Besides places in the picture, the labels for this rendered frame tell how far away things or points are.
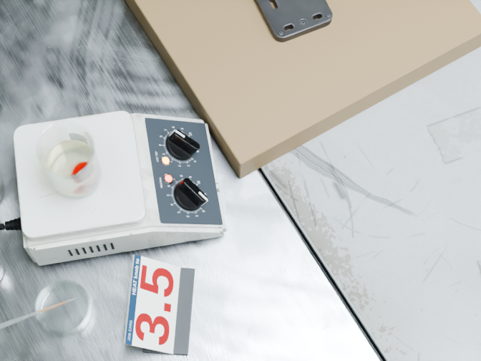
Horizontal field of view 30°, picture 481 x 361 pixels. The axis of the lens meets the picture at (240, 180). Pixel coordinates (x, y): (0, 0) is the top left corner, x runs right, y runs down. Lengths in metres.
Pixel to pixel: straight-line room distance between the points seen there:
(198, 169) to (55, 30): 0.26
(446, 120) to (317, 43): 0.17
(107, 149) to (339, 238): 0.26
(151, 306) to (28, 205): 0.16
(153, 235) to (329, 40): 0.30
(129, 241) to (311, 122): 0.23
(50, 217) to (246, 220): 0.21
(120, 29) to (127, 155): 0.21
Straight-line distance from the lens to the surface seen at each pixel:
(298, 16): 1.01
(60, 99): 1.03
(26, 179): 0.90
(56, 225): 0.88
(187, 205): 0.91
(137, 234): 0.89
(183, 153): 0.93
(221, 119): 0.95
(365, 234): 0.96
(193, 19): 1.01
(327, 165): 0.99
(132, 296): 0.90
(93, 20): 1.07
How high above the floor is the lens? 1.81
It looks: 69 degrees down
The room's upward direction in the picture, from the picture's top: 3 degrees clockwise
